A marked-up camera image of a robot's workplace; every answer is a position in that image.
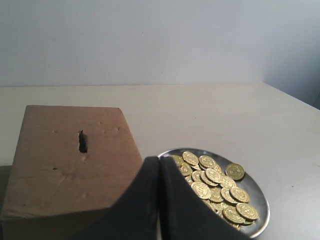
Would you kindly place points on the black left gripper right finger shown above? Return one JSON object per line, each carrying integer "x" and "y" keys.
{"x": 182, "y": 214}

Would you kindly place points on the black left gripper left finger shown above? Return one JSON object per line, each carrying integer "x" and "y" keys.
{"x": 134, "y": 215}

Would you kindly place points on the brown cardboard coin box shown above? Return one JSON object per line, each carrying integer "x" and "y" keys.
{"x": 71, "y": 163}

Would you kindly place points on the gold coin front centre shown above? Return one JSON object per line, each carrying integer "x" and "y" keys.
{"x": 231, "y": 214}

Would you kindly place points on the gold coin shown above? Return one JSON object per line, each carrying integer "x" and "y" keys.
{"x": 247, "y": 211}
{"x": 190, "y": 158}
{"x": 206, "y": 162}
{"x": 231, "y": 214}
{"x": 239, "y": 194}

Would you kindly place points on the gold coin top back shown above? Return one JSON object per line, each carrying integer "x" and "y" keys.
{"x": 190, "y": 158}

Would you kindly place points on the gold coin back right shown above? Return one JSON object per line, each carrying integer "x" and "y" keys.
{"x": 206, "y": 162}

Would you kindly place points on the gold coin right middle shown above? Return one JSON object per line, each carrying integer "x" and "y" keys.
{"x": 239, "y": 194}

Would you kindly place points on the gold coin front right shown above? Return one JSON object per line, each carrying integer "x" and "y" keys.
{"x": 247, "y": 211}

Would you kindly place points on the lone gold coin plate edge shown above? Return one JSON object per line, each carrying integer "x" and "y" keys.
{"x": 235, "y": 171}

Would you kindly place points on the round silver metal plate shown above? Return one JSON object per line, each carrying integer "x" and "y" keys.
{"x": 257, "y": 197}

